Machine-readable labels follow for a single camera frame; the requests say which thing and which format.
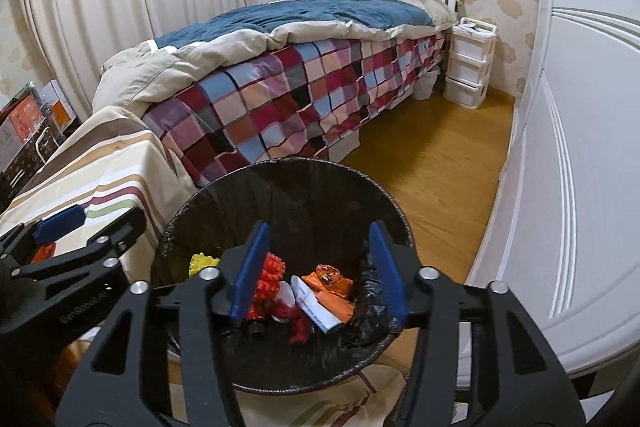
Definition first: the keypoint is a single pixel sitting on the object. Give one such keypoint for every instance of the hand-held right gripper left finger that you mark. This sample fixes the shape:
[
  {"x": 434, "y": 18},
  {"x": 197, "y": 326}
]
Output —
[{"x": 250, "y": 272}]

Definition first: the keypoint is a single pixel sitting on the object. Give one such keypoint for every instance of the white storage box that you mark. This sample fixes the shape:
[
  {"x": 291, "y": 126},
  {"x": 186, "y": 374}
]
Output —
[{"x": 344, "y": 147}]

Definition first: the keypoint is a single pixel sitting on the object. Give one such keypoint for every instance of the striped tablecloth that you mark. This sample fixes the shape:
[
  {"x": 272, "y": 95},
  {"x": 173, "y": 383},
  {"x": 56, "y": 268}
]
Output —
[{"x": 100, "y": 167}]

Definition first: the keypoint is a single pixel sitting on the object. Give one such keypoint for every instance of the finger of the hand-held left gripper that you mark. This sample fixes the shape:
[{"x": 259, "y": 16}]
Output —
[
  {"x": 117, "y": 234},
  {"x": 57, "y": 224}
]

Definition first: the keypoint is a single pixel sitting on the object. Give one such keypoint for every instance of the white bucket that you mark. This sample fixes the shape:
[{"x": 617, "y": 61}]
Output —
[{"x": 425, "y": 84}]

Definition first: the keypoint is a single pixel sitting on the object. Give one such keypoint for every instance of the plaid bedsheet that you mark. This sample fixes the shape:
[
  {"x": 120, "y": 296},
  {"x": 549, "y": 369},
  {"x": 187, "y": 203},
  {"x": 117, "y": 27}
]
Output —
[{"x": 300, "y": 97}]

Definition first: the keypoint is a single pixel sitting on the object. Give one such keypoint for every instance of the yellow foam fruit net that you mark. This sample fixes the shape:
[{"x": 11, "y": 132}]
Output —
[{"x": 202, "y": 263}]

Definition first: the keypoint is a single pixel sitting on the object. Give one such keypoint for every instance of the bed with blankets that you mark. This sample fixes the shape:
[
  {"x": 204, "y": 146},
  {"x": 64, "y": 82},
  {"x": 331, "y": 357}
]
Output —
[{"x": 300, "y": 14}]

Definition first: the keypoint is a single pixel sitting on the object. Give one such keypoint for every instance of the white paper package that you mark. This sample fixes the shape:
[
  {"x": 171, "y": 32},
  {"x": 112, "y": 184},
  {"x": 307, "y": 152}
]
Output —
[{"x": 315, "y": 307}]

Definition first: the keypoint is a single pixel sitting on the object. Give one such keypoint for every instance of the white plastic drawer unit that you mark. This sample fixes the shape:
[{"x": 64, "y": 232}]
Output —
[{"x": 465, "y": 62}]

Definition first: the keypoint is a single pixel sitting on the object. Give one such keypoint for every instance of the black lined trash bin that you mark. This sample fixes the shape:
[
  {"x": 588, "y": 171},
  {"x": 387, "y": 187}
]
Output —
[{"x": 300, "y": 197}]

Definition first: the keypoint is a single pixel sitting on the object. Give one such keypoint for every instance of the red cardboard box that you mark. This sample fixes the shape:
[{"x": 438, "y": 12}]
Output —
[{"x": 20, "y": 132}]

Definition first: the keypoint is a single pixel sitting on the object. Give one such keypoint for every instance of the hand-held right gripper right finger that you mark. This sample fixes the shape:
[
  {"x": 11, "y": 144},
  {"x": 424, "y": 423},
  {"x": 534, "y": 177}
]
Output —
[{"x": 387, "y": 277}]

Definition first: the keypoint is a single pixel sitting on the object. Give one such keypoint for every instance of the white wardrobe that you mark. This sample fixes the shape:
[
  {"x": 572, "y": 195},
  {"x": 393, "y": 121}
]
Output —
[{"x": 575, "y": 157}]

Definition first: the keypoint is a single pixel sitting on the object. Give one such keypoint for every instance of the orange foam fruit net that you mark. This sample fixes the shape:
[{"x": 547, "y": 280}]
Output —
[{"x": 270, "y": 274}]

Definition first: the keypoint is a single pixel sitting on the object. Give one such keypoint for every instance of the orange and white box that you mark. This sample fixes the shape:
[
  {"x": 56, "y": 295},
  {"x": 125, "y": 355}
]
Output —
[{"x": 60, "y": 107}]

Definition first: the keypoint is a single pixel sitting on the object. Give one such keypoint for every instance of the orange wrapper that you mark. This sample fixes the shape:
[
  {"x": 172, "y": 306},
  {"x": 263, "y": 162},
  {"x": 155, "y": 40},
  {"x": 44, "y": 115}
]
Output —
[{"x": 330, "y": 284}]

